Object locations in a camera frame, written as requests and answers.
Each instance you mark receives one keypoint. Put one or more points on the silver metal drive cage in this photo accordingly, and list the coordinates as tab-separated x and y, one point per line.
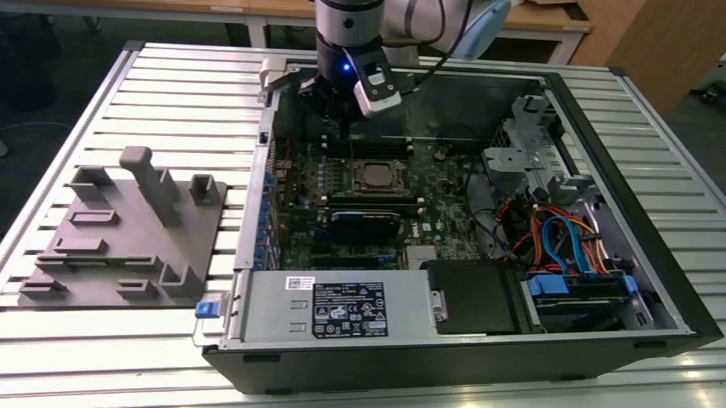
510	159

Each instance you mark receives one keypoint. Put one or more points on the hard disk in blue carrier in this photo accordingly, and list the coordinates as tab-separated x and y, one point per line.
548	287

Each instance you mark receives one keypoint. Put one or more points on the green motherboard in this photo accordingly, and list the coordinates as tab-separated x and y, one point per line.
449	221

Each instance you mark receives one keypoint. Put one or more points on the black open PC case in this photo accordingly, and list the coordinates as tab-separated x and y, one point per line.
397	370

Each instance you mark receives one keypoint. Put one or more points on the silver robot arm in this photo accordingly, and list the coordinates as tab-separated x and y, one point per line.
346	21

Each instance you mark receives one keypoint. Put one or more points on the silver CPU plate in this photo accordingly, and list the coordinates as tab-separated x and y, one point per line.
381	176

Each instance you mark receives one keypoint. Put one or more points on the black graphics card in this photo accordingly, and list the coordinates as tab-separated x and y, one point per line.
364	225

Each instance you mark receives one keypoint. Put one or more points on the white camera box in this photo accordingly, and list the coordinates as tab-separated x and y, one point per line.
380	91

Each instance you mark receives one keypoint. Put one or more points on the wooden cabinet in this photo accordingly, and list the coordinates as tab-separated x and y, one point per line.
653	42

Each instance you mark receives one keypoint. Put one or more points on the CPU socket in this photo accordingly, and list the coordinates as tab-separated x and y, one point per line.
358	193

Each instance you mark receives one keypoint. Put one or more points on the black expansion slot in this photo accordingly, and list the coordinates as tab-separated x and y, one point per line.
341	261

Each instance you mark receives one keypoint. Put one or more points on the silver chipset heatsink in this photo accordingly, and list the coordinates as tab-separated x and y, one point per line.
425	252

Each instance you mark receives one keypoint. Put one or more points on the blue plastic latch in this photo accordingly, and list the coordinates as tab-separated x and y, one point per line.
206	310

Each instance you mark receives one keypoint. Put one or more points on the grey parts rack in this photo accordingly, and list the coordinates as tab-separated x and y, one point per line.
142	238

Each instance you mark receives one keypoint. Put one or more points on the wooden desk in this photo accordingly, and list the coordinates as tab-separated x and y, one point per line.
545	23

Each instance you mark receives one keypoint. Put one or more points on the silver power supply unit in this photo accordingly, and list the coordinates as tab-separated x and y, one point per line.
273	306

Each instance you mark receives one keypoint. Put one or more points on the grey plastic case latch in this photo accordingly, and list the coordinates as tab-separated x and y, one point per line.
273	74

